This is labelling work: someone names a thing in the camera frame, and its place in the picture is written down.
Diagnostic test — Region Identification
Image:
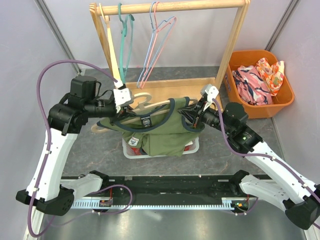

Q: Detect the red tank top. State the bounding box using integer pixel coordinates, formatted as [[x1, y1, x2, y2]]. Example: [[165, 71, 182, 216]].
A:
[[131, 148, 142, 156]]

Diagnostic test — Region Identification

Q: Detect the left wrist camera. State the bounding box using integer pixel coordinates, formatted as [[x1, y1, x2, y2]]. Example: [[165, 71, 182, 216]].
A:
[[113, 84, 134, 113]]

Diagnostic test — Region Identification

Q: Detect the pink wire hanger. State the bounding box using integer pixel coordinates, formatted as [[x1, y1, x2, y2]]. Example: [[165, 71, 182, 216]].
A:
[[139, 1, 176, 90]]

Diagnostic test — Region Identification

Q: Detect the beige wooden hanger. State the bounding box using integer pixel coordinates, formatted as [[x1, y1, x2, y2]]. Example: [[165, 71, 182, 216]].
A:
[[99, 3, 123, 88]]

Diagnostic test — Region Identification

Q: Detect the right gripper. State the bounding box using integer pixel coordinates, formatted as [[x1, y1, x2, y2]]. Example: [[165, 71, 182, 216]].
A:
[[177, 97, 234, 136]]

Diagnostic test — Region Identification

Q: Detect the light blue hanger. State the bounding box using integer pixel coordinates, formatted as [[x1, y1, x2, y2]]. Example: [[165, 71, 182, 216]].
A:
[[136, 1, 177, 89]]

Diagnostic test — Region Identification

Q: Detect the orange floral cloth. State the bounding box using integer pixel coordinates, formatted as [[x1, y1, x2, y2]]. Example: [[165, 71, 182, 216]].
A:
[[255, 57, 285, 97]]

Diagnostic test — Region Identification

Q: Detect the wooden clothes rack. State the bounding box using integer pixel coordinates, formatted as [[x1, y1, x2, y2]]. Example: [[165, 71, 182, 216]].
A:
[[89, 0, 250, 102]]

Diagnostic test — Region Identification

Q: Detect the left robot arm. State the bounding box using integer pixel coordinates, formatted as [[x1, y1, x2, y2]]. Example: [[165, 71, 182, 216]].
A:
[[15, 75, 133, 216]]

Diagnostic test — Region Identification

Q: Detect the teal plastic hanger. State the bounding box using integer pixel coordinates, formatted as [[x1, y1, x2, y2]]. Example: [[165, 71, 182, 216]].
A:
[[117, 2, 135, 84]]

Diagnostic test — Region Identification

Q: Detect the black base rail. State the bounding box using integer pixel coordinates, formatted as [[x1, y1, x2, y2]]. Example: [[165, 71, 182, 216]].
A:
[[86, 175, 256, 205]]

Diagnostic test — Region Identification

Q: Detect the white tank top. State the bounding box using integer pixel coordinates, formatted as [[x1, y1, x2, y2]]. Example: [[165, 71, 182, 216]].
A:
[[184, 141, 194, 152]]

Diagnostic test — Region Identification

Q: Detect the pink patterned cloth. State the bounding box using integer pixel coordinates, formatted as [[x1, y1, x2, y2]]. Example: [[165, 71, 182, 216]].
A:
[[232, 65, 273, 106]]

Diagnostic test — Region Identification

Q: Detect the green printed tank top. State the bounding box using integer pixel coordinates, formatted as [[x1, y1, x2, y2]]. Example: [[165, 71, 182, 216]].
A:
[[96, 96, 205, 157]]

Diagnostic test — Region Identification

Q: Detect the white plastic basket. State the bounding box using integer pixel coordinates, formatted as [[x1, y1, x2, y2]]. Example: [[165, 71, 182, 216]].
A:
[[122, 133, 200, 159]]

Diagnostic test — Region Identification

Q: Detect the slotted cable duct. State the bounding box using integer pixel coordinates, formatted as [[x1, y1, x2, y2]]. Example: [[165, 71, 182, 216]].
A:
[[71, 198, 236, 211]]

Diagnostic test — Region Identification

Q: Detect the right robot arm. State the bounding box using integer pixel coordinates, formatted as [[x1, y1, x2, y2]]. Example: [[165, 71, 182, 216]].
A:
[[178, 99, 320, 230]]

